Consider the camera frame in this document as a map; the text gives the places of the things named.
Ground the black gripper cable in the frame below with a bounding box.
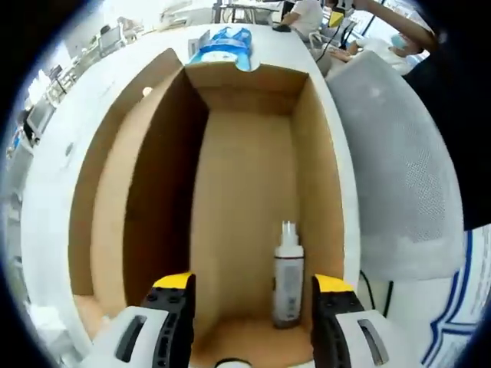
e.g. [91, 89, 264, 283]
[359, 268, 395, 317]

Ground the white spray bottle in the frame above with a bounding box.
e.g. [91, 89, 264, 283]
[271, 220, 307, 330]

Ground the small blue soft pack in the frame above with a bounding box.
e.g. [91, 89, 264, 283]
[209, 26, 253, 50]

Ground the person's dark upper clothing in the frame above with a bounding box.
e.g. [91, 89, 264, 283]
[402, 32, 491, 233]

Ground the white printed carton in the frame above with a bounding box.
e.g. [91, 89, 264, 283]
[186, 28, 211, 59]

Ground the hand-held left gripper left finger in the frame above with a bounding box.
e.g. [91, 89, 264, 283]
[90, 271, 196, 368]

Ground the white mesh office chair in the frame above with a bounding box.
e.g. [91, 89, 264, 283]
[325, 49, 465, 281]

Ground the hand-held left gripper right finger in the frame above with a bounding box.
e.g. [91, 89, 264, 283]
[310, 273, 407, 368]

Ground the brown cardboard shoe box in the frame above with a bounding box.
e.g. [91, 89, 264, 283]
[68, 48, 360, 368]

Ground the blue soft wipes pack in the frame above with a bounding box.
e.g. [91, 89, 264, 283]
[189, 44, 256, 73]

